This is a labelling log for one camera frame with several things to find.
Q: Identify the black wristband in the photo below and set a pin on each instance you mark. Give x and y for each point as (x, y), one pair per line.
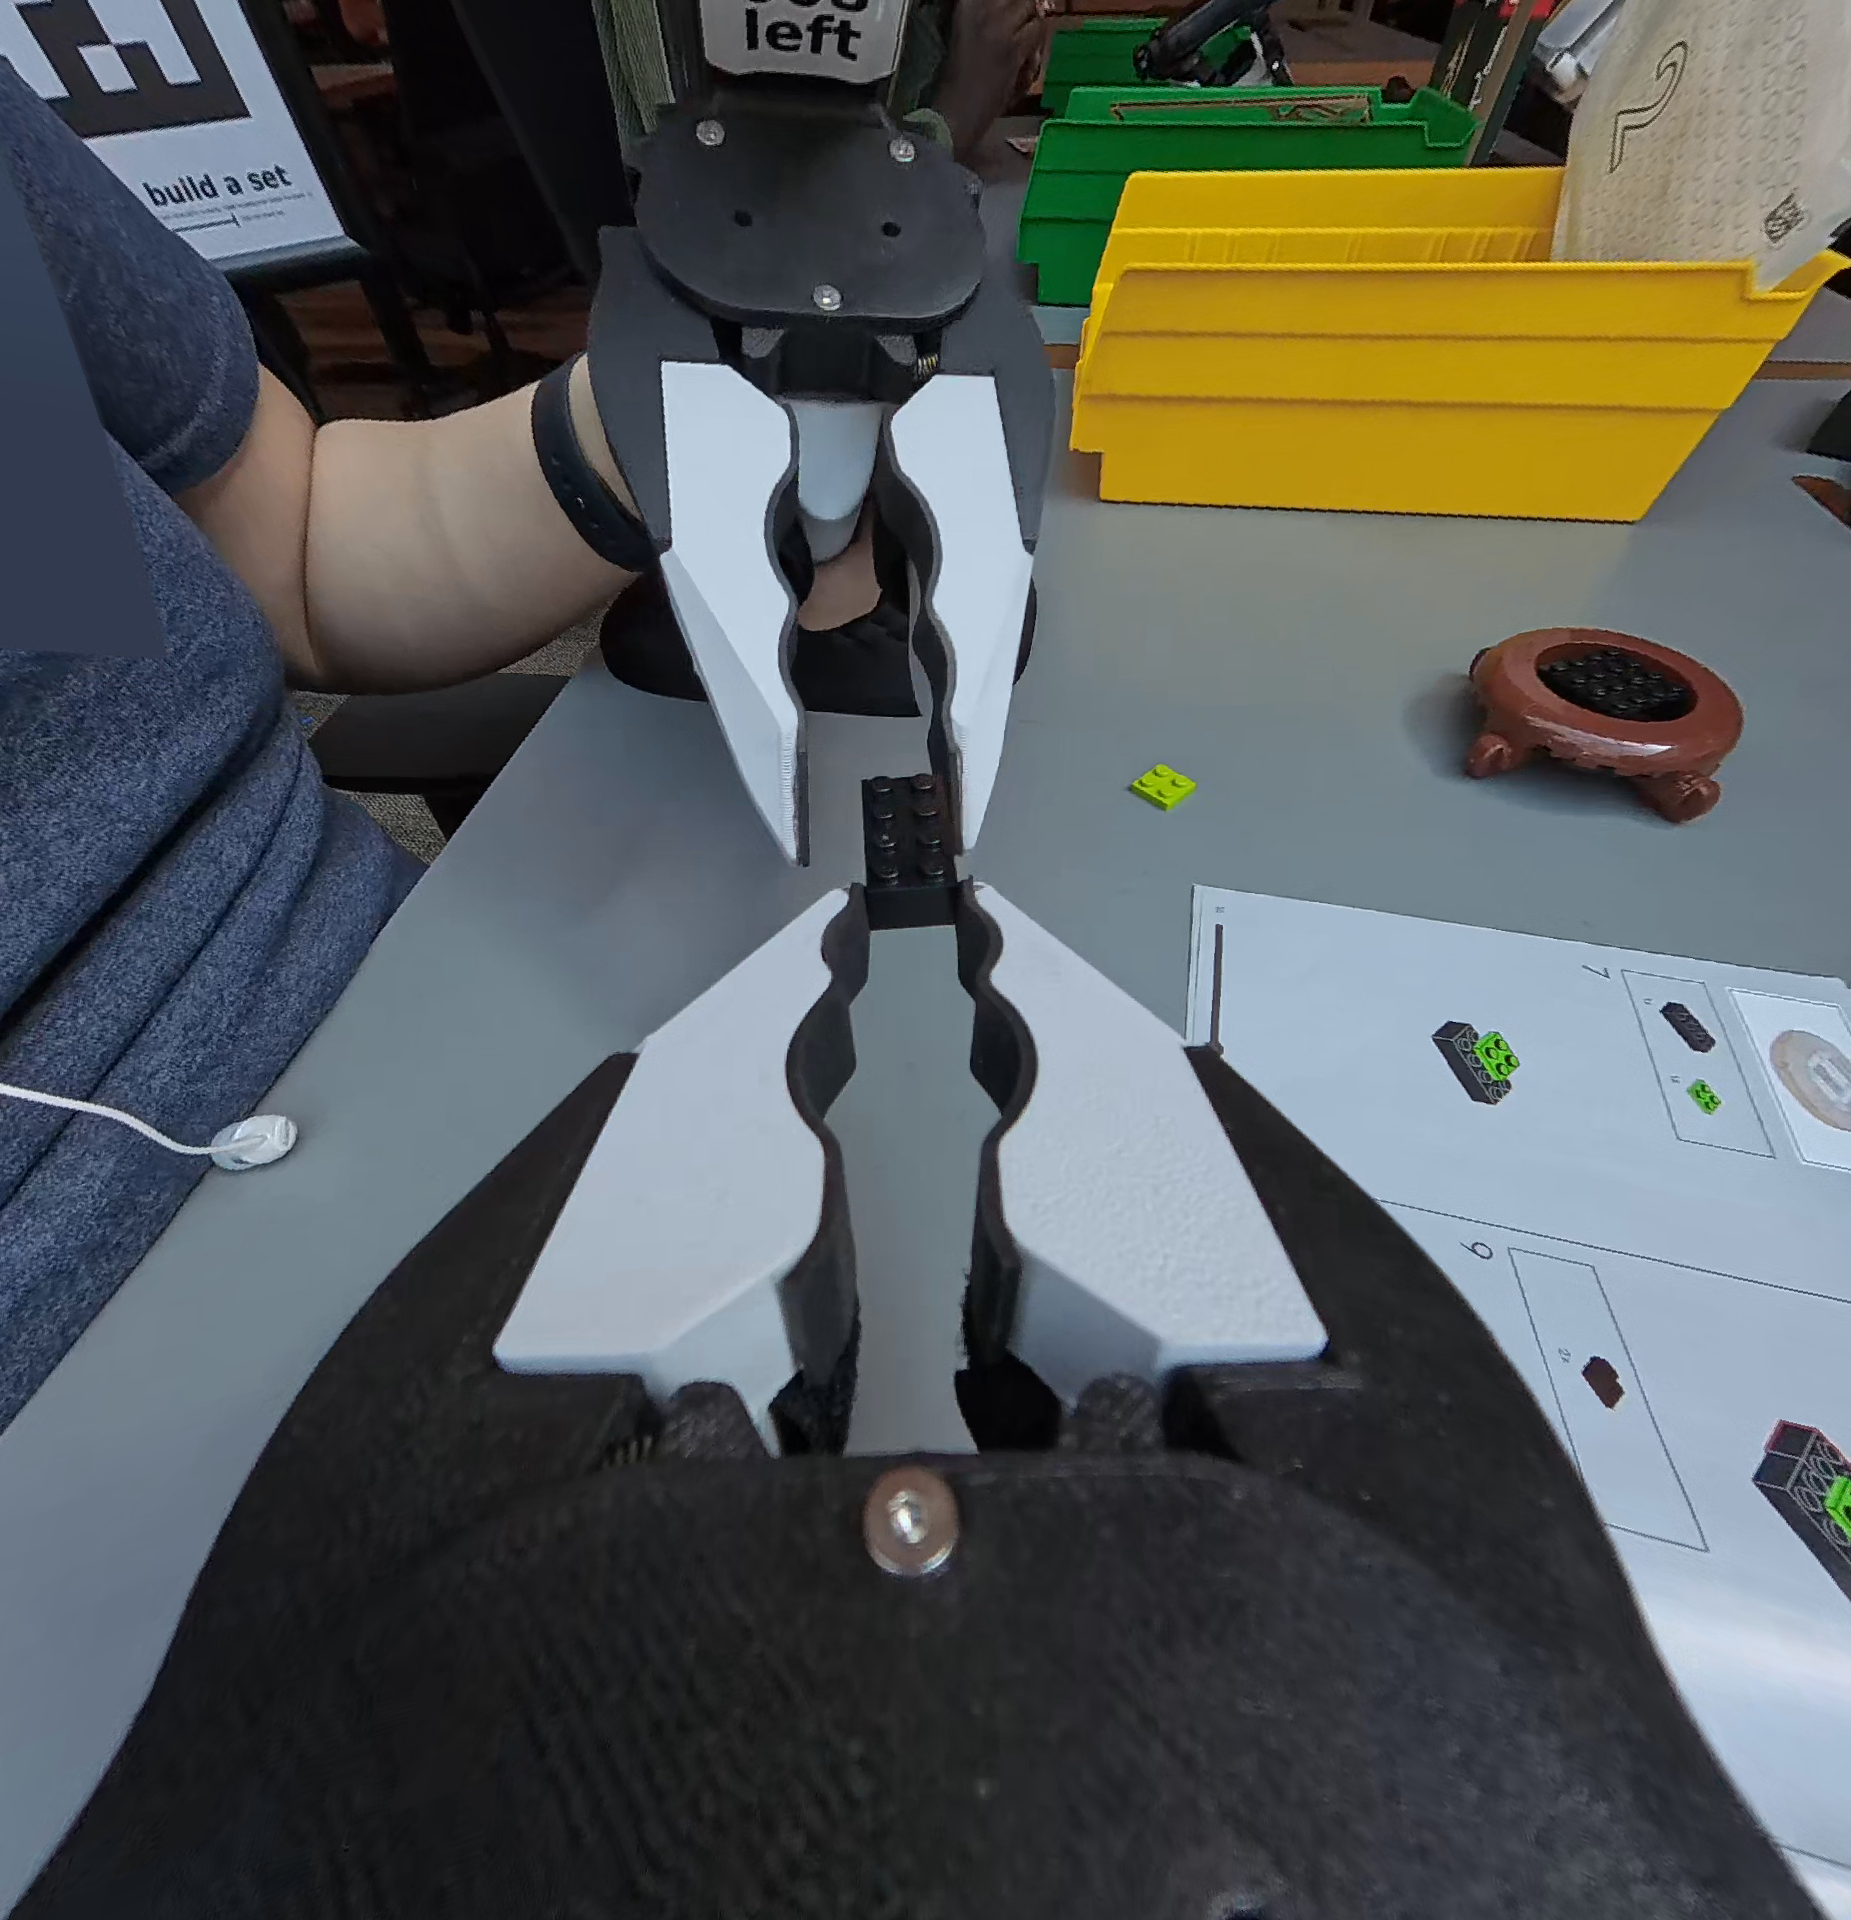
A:
(579, 481)

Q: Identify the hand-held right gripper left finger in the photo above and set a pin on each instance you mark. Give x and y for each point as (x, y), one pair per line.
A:
(671, 1199)

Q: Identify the dark green box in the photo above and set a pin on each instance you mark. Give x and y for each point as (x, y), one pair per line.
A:
(1503, 66)

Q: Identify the lime green toy plate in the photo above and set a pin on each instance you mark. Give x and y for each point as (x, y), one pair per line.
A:
(1164, 788)

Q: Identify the white printed sign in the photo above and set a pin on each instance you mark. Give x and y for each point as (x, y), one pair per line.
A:
(190, 166)

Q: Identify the black toy brick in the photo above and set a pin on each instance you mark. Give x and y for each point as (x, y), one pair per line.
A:
(910, 841)

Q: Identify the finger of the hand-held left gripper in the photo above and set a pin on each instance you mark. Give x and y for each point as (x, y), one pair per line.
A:
(976, 524)
(724, 556)

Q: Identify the white paper bag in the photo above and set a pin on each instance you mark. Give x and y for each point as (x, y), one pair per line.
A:
(1690, 135)

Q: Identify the yellow plastic bin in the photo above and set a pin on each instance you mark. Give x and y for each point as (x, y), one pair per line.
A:
(1391, 487)
(1391, 352)
(1391, 423)
(1465, 263)

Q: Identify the grey desk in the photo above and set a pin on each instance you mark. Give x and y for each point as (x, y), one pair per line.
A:
(1316, 600)

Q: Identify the green plastic bin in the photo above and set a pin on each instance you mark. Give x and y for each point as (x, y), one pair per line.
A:
(1076, 178)
(1105, 60)

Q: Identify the black tool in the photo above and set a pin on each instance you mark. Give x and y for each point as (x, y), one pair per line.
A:
(1211, 37)

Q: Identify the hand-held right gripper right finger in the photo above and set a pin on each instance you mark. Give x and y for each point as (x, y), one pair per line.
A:
(1150, 1199)

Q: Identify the person in blue shirt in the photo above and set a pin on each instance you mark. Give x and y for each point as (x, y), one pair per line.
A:
(114, 899)

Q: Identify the person's left hand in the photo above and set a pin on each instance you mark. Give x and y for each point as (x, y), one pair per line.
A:
(838, 593)

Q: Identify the brown round toy base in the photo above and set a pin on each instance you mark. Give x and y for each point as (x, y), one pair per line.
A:
(1525, 728)

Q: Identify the person's left forearm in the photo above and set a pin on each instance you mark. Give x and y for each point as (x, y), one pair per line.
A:
(414, 540)

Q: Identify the black studded toy plate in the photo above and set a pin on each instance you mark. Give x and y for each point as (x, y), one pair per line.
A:
(1615, 682)

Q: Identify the white instruction booklet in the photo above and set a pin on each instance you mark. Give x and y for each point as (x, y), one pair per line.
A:
(1465, 1140)

